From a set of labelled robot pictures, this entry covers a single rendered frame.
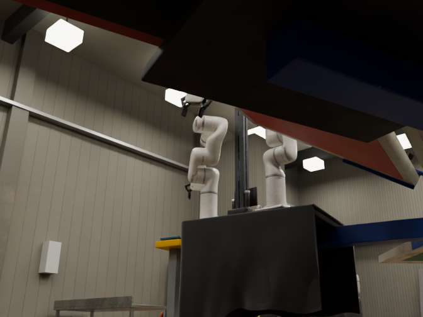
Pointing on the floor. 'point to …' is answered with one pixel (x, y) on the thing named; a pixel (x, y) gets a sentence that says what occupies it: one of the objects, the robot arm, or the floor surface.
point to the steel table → (103, 305)
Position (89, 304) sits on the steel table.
